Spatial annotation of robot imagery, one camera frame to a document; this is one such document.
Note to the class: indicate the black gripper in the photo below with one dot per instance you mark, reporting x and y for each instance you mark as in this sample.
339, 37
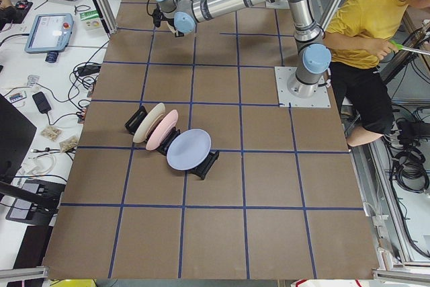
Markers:
171, 25

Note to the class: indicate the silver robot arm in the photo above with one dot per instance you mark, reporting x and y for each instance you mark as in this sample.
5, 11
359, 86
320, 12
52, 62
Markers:
313, 57

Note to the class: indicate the cream plate in rack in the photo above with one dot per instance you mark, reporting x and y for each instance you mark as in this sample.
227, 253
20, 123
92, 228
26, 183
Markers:
149, 123

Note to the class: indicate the pink plate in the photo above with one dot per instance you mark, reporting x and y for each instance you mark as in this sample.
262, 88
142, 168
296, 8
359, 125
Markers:
162, 130

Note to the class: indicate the green white box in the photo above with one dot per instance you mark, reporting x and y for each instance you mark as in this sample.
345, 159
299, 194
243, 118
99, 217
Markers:
90, 20

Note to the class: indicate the black dish rack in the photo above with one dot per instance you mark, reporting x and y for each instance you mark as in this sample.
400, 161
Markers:
201, 170

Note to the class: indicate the light blue plate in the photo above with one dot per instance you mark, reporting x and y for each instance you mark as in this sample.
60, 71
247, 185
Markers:
189, 149

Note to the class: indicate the near blue teach pendant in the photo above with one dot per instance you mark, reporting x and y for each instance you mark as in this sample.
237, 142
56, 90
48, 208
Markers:
50, 33

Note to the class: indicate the black phone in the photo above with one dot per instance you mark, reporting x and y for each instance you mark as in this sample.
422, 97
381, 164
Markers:
41, 102

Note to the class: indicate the person in yellow shirt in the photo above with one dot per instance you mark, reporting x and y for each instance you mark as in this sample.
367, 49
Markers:
359, 37

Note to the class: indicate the black monitor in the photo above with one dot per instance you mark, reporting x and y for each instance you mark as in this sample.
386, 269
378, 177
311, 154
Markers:
17, 134

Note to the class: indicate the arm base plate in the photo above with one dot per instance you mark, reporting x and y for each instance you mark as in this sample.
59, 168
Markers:
293, 94
282, 4

